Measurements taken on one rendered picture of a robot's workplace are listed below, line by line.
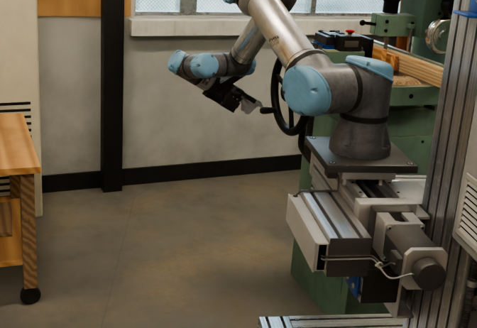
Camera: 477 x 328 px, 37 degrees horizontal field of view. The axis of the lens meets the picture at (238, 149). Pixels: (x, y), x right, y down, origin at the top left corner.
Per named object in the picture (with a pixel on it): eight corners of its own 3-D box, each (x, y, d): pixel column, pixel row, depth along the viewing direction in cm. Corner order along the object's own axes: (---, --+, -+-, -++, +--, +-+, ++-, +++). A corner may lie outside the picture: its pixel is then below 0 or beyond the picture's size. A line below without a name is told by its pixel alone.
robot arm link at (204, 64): (228, 51, 217) (212, 53, 227) (196, 52, 212) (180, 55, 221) (230, 77, 218) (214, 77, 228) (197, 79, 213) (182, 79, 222)
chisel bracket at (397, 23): (368, 37, 240) (371, 12, 238) (403, 37, 245) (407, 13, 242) (379, 41, 234) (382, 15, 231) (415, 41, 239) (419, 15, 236)
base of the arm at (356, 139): (399, 160, 169) (404, 121, 166) (338, 160, 167) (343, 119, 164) (378, 140, 184) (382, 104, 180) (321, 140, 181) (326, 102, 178)
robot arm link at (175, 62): (172, 69, 220) (162, 69, 228) (201, 85, 226) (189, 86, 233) (183, 47, 222) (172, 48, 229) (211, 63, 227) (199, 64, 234)
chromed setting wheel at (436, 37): (421, 53, 232) (426, 15, 229) (452, 53, 237) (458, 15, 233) (426, 55, 230) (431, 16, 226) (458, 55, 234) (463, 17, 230)
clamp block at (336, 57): (306, 69, 239) (308, 43, 236) (341, 69, 244) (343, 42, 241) (326, 79, 226) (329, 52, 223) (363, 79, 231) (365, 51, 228)
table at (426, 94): (278, 64, 260) (280, 47, 258) (351, 63, 271) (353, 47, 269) (360, 108, 207) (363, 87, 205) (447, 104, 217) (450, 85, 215)
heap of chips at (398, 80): (382, 79, 217) (383, 74, 216) (410, 79, 220) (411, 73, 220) (395, 85, 211) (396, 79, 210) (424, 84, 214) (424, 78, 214)
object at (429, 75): (351, 52, 260) (351, 41, 259) (355, 52, 261) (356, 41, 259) (450, 91, 207) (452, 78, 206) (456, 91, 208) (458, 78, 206)
